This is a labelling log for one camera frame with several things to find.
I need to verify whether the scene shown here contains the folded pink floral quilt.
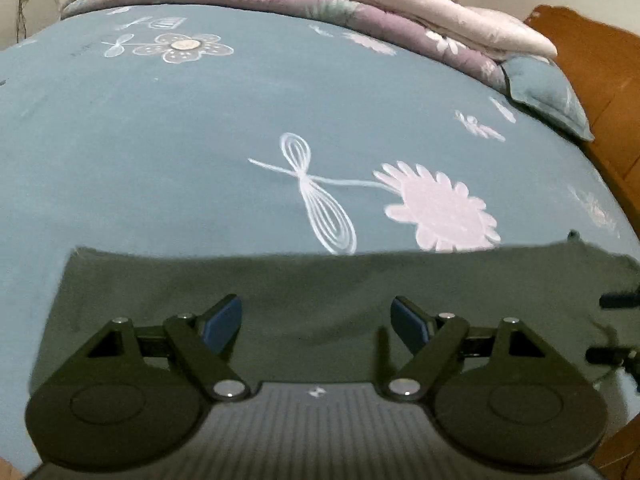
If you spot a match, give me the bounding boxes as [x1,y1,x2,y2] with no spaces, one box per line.
[59,0,558,86]

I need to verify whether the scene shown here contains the wooden bed headboard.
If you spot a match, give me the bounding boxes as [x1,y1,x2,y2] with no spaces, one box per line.
[524,5,640,201]

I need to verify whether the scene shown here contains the dark green pants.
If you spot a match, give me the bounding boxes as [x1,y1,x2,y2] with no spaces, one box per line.
[30,242,640,396]

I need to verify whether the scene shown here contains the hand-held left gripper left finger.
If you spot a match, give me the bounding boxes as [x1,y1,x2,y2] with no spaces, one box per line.
[65,295,252,402]

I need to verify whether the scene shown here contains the dangling wall cables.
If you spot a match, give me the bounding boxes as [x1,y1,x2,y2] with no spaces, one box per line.
[12,0,51,43]

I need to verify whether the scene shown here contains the teal pillow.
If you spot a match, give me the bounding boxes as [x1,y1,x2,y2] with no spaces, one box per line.
[501,55,596,142]

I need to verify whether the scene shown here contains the bed with teal floral sheet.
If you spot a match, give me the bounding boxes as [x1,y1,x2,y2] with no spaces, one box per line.
[0,2,640,480]

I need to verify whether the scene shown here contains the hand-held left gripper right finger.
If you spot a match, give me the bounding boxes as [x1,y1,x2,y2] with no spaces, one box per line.
[386,296,567,402]

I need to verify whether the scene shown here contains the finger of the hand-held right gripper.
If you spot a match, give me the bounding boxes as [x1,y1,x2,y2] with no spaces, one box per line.
[599,290,640,309]
[586,346,640,368]

